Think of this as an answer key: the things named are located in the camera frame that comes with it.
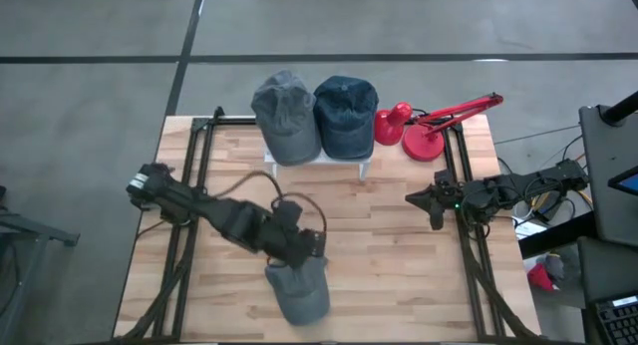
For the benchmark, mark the grey metal stand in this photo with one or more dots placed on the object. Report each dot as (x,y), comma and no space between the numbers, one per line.
(30,230)

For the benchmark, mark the black bar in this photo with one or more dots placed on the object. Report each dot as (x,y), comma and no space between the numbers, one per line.
(553,238)

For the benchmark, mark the red cloth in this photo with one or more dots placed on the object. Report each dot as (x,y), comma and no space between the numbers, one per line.
(541,277)

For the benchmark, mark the dark blue denim cap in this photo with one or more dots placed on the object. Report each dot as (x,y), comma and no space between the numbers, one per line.
(346,120)

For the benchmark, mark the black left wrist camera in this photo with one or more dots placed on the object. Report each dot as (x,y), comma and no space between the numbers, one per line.
(288,214)

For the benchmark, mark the black keyboard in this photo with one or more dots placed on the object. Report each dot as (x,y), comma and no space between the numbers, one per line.
(618,325)

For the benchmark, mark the white perforated metal shelf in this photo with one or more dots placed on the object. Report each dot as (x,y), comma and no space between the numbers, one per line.
(364,168)

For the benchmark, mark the black power box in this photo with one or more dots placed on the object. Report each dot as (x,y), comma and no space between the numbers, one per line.
(543,215)

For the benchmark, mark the white paper sheet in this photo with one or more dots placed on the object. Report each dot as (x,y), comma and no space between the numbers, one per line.
(528,229)

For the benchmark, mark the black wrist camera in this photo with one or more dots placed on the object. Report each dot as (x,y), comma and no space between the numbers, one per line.
(288,214)
(443,177)

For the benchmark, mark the red desk lamp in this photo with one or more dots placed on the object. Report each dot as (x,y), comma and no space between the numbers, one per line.
(423,144)

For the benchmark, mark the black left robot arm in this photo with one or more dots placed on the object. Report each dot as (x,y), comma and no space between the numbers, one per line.
(224,218)

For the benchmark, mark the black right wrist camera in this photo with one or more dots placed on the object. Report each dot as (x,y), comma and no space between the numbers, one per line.
(443,177)

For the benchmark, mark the grey baseball cap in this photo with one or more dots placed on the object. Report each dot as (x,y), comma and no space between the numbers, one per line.
(289,125)
(299,297)

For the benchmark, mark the black pole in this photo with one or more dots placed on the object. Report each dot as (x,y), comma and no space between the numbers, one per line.
(620,113)

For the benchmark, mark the grey cart top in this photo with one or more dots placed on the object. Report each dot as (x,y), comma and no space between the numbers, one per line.
(608,205)

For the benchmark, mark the black aluminium frame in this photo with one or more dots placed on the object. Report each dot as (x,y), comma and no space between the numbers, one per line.
(244,120)

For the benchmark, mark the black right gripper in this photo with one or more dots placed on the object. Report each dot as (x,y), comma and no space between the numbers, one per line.
(448,198)

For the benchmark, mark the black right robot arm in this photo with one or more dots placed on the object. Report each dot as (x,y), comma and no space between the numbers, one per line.
(523,188)

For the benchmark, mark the tablet with blue screen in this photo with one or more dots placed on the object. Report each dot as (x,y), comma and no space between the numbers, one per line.
(629,183)

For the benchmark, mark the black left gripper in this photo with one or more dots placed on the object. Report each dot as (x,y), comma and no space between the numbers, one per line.
(301,245)

